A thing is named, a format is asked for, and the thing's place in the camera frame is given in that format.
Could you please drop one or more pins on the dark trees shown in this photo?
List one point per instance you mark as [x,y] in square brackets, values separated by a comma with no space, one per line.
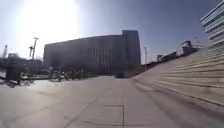
[15,68]

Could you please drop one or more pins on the row of parked bicycles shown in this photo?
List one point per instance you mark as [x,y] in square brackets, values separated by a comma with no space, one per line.
[66,75]

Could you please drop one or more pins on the low building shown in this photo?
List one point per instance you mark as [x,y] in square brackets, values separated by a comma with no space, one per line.
[188,48]

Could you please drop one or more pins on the large dark building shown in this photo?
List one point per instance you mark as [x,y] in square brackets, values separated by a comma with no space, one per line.
[93,53]

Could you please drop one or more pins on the lamp post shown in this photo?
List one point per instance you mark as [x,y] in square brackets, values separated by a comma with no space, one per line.
[145,58]
[33,48]

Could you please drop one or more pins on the wide stone steps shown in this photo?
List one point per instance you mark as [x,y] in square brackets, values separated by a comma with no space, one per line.
[193,75]

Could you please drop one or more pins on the white glass building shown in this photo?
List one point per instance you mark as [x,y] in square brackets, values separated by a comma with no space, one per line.
[215,26]

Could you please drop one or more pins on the grey paved plaza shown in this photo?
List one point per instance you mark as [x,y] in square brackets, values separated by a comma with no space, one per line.
[100,100]

